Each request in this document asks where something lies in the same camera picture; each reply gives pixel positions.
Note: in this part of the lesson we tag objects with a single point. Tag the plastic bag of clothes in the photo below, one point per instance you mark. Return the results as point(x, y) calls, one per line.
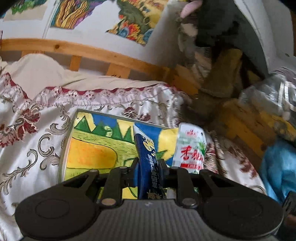
point(273, 99)

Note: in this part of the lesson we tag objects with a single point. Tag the wooden bed frame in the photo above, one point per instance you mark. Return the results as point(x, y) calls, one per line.
point(119, 64)

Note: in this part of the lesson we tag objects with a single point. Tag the starry night poster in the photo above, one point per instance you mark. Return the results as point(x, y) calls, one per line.
point(70, 13)

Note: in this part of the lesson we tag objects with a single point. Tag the blond boy poster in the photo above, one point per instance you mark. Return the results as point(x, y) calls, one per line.
point(26, 10)

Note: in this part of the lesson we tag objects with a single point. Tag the floral satin bedspread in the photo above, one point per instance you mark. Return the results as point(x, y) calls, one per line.
point(36, 206)

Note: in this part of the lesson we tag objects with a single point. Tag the wooden cabinet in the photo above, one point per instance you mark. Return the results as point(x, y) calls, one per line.
point(245, 128)

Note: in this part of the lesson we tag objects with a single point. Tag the brown plush toy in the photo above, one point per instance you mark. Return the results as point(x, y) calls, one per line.
point(231, 73)

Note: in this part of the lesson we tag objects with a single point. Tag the beige pillow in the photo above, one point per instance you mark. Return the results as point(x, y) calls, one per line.
point(35, 72)

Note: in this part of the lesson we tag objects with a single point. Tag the landscape poster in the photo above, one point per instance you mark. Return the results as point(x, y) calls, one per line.
point(138, 19)

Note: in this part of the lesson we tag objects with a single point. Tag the seaweed snack packet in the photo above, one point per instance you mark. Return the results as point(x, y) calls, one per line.
point(190, 148)

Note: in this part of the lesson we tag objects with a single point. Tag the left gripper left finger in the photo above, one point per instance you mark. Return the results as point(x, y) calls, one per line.
point(118, 179)

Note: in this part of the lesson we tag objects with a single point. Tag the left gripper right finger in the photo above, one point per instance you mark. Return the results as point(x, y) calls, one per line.
point(179, 179)

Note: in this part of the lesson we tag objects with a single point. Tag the blue stick snack packet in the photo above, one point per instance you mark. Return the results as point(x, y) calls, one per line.
point(148, 183)

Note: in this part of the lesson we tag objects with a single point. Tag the blue cloth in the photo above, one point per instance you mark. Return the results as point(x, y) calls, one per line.
point(277, 169)

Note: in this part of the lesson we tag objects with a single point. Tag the black garment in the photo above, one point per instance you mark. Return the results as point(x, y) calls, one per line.
point(212, 27)

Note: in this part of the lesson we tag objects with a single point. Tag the silver tray with painted liner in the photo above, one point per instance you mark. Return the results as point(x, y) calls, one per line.
point(103, 142)

